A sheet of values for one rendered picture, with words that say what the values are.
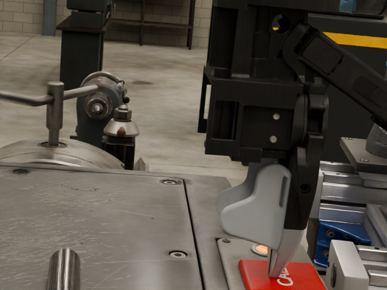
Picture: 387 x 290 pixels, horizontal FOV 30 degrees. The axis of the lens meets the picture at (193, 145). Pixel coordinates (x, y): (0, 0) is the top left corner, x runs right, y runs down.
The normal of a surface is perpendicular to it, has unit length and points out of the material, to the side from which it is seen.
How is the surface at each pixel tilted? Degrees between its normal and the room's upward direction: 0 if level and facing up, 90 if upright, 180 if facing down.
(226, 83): 90
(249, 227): 93
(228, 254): 0
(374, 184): 90
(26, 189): 0
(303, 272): 0
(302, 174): 90
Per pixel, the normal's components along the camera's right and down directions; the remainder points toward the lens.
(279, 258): 0.03, 0.60
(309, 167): 0.07, 0.12
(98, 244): 0.09, -0.97
